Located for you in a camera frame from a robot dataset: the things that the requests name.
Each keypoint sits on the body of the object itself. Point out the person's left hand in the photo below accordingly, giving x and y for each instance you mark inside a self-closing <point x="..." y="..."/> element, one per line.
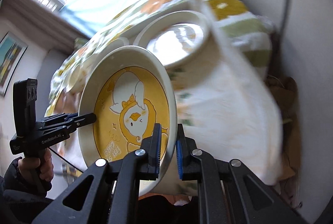
<point x="27" y="165"/>

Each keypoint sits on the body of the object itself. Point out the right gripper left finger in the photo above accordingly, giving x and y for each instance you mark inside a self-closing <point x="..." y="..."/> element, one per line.
<point x="107" y="192"/>

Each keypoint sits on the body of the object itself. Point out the yellow duck cartoon plate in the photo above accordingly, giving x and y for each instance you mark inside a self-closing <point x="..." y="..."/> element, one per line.
<point x="129" y="91"/>

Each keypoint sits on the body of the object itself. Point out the framed wall picture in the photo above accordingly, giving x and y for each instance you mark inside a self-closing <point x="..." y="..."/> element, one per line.
<point x="12" y="50"/>

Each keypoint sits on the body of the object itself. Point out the white floral tablecloth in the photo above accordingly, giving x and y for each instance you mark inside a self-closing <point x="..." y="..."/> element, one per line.
<point x="226" y="108"/>

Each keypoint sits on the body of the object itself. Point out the cream round plate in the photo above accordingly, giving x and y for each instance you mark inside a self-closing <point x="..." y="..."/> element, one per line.
<point x="175" y="37"/>

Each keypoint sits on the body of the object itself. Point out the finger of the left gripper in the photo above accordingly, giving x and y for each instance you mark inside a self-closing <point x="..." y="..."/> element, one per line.
<point x="78" y="120"/>

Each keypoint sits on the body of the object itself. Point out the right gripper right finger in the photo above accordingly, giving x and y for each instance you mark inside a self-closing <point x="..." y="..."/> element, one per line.
<point x="229" y="192"/>

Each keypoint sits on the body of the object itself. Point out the floral green striped quilt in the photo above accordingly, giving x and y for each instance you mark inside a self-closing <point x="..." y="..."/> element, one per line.
<point x="245" y="30"/>

